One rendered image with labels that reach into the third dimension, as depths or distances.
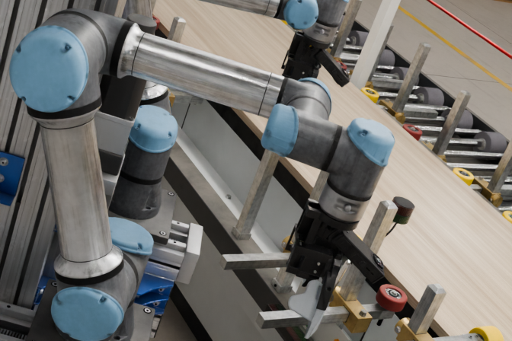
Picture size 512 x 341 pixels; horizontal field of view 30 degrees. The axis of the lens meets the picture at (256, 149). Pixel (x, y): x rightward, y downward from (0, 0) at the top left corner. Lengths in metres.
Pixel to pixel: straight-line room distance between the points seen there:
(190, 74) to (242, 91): 0.09
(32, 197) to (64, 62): 0.52
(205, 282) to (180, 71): 2.07
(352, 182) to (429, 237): 1.57
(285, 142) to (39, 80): 0.38
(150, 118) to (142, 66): 0.62
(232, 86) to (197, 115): 2.07
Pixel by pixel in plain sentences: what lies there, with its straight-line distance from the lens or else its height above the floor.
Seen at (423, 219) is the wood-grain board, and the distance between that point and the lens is 3.10.
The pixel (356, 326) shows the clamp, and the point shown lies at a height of 0.85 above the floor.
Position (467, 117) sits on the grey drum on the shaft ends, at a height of 0.84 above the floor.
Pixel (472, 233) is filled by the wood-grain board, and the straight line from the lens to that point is 3.17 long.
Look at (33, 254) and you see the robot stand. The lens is 1.97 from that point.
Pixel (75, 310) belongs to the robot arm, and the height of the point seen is 1.22.
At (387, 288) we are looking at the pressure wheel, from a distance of 2.64.
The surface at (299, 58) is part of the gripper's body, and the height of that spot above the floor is 1.46.
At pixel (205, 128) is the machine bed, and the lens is 3.57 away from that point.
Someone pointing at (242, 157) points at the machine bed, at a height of 0.76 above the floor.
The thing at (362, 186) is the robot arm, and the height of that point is 1.59.
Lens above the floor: 2.19
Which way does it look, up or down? 25 degrees down
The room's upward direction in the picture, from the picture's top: 21 degrees clockwise
